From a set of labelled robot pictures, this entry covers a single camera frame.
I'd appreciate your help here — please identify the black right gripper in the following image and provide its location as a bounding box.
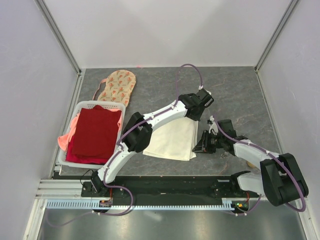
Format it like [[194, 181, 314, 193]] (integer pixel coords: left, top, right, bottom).
[[191, 130, 225, 154]]

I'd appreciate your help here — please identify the white slotted cable duct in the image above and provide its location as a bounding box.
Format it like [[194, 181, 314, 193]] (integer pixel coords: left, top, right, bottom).
[[46, 199, 236, 211]]

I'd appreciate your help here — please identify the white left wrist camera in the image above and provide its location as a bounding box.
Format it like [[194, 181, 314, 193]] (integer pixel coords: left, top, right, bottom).
[[198, 85, 212, 95]]

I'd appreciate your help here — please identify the red cloth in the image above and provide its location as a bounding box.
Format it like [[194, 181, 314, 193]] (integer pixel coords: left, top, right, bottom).
[[65, 105, 122, 165]]

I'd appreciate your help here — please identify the floral beige eye mask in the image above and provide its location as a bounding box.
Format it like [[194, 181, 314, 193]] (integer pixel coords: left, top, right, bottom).
[[92, 69, 137, 107]]

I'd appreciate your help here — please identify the white plastic basket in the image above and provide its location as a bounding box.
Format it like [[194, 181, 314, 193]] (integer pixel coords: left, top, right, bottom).
[[57, 100, 126, 170]]

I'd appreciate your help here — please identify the white cloth napkin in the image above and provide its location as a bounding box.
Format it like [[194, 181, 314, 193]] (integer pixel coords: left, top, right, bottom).
[[142, 117, 198, 161]]

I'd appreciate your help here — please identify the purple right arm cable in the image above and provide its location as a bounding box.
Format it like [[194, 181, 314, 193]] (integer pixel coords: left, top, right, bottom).
[[212, 113, 307, 216]]

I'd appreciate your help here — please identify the green handled wooden spoon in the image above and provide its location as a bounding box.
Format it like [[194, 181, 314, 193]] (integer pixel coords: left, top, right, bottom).
[[246, 161, 256, 169]]

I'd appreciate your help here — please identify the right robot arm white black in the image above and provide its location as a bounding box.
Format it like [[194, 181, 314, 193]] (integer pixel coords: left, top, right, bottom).
[[192, 117, 309, 207]]

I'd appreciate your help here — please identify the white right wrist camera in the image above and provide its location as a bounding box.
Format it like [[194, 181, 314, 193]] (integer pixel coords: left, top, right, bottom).
[[207, 115, 219, 135]]

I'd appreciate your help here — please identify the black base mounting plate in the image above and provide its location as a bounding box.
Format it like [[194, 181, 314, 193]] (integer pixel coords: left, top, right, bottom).
[[81, 174, 258, 201]]

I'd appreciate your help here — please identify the pink cloth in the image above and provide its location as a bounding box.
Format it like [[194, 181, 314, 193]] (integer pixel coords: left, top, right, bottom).
[[57, 113, 80, 152]]

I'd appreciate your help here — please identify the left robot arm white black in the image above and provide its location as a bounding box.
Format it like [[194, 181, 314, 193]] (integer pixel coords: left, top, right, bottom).
[[90, 88, 214, 197]]

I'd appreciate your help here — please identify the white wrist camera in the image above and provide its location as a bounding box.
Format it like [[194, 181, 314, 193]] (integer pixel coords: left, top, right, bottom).
[[198, 85, 212, 95], [207, 115, 219, 135]]

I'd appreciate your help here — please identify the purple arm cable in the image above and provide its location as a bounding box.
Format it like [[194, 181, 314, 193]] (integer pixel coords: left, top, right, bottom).
[[103, 63, 205, 188], [212, 113, 307, 216]]

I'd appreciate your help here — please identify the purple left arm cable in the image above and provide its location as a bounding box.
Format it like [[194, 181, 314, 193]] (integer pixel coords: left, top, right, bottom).
[[103, 63, 205, 188]]

